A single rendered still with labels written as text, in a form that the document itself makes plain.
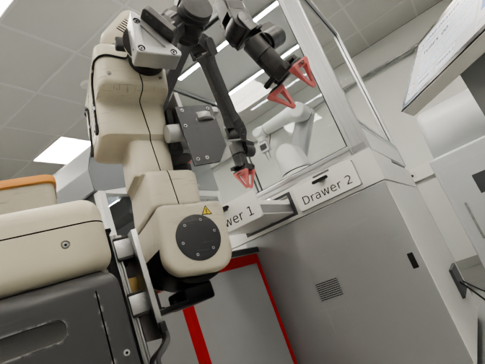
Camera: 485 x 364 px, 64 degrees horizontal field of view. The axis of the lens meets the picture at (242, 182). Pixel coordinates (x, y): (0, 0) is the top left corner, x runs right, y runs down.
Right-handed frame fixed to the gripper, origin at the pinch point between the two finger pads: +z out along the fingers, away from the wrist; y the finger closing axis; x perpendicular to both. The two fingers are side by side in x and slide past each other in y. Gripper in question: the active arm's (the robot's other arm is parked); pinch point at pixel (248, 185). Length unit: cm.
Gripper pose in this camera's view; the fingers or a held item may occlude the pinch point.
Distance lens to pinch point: 161.6
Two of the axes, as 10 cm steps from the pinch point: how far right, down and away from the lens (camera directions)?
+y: -5.5, -0.6, -8.3
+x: 7.8, -3.9, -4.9
